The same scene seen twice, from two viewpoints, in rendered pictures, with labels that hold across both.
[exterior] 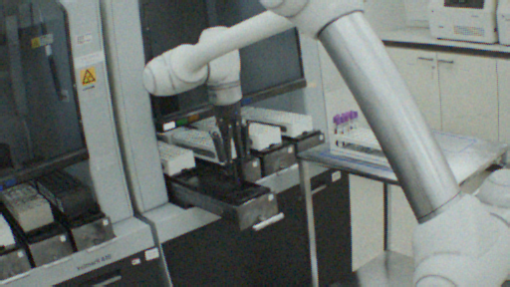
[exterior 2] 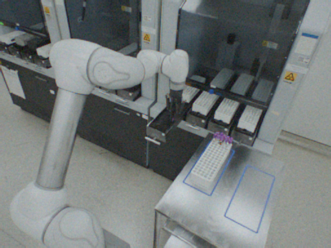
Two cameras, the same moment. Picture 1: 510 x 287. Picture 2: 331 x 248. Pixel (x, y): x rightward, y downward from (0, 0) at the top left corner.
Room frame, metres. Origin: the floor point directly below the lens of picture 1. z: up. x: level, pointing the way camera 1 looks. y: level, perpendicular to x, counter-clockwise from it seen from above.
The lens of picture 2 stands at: (0.93, -1.02, 1.79)
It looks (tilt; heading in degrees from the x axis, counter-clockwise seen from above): 40 degrees down; 63
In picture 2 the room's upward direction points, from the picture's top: 5 degrees clockwise
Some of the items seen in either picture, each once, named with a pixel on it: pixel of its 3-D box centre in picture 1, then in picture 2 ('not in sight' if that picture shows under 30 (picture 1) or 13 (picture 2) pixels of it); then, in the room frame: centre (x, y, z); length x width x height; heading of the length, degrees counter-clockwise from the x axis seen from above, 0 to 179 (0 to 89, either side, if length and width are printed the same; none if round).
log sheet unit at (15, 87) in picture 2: not in sight; (11, 82); (0.49, 1.54, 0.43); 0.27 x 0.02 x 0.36; 128
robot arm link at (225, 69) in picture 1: (215, 55); (176, 64); (1.51, 0.07, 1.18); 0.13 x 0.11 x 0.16; 129
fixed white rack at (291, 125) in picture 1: (274, 123); (251, 114); (2.01, -0.08, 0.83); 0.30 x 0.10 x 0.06; 38
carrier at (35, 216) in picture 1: (35, 216); not in sight; (1.31, 0.66, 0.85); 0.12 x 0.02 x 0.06; 129
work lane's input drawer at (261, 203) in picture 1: (190, 183); (179, 106); (1.64, 0.21, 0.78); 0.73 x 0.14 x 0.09; 38
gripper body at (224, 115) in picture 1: (228, 118); (176, 94); (1.52, 0.06, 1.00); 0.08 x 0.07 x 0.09; 128
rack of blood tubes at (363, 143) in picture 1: (374, 146); (211, 161); (1.54, -0.35, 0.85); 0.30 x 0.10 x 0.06; 36
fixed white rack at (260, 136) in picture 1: (242, 135); (229, 106); (1.91, 0.04, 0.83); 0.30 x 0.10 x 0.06; 38
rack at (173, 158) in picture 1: (158, 157); (191, 88); (1.78, 0.32, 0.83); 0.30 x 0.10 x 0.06; 38
